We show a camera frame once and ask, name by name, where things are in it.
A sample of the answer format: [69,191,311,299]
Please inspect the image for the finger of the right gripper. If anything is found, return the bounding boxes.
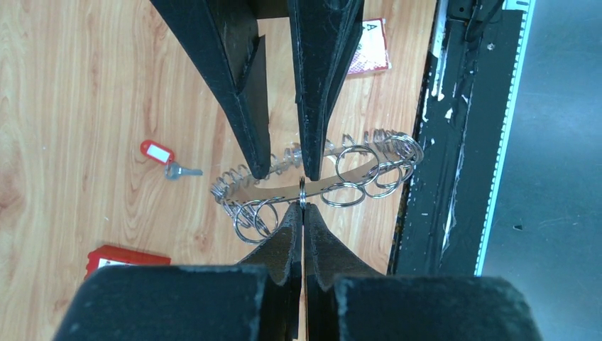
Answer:
[288,0,364,181]
[152,1,270,178]

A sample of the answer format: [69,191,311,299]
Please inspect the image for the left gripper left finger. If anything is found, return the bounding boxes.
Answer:
[55,203,303,340]

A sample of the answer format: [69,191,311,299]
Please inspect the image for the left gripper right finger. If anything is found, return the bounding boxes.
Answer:
[303,204,542,340]

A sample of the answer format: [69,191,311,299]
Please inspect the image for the metal disc with keyrings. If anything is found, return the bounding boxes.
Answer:
[210,129,425,245]

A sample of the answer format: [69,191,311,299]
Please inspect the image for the playing card box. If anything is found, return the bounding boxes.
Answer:
[347,18,392,75]

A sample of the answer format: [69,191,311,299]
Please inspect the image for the red tag key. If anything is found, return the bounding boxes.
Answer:
[140,140,203,180]

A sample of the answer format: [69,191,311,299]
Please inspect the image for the red window brick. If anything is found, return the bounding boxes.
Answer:
[84,244,171,279]

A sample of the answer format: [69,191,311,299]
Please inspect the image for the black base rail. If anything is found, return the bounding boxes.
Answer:
[388,1,522,276]

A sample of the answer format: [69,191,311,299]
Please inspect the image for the white slotted cable duct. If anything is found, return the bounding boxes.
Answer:
[474,0,536,276]

